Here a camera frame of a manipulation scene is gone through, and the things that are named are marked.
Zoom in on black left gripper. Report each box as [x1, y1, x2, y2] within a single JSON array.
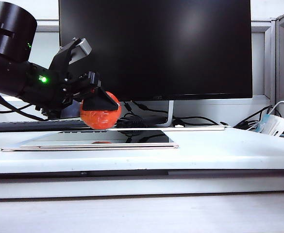
[[34, 70, 121, 120]]

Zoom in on orange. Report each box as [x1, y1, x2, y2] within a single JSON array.
[[80, 91, 122, 130]]

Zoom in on white flat tablet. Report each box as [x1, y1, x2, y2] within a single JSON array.
[[0, 130, 180, 152]]

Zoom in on black keyboard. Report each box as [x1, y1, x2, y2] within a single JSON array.
[[0, 119, 89, 133]]

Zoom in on white monitor stand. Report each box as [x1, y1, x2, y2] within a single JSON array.
[[117, 100, 226, 132]]

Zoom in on black computer monitor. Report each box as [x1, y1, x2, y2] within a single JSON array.
[[58, 0, 253, 102]]

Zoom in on blue white packet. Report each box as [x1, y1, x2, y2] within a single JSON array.
[[254, 113, 271, 133]]

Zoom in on white adapter box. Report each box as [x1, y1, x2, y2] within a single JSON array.
[[260, 115, 284, 137]]

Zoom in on black cable bundle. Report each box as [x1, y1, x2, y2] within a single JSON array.
[[115, 100, 230, 129]]

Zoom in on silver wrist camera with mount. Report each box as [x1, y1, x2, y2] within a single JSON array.
[[49, 37, 93, 73]]

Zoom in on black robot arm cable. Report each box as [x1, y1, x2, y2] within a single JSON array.
[[0, 88, 48, 122]]

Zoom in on black cables by adapter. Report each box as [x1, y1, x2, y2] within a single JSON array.
[[232, 105, 274, 132]]

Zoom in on grey partition frame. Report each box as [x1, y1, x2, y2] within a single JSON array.
[[251, 12, 284, 107]]

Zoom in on thin white charger cable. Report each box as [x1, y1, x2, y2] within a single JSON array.
[[268, 100, 284, 121]]

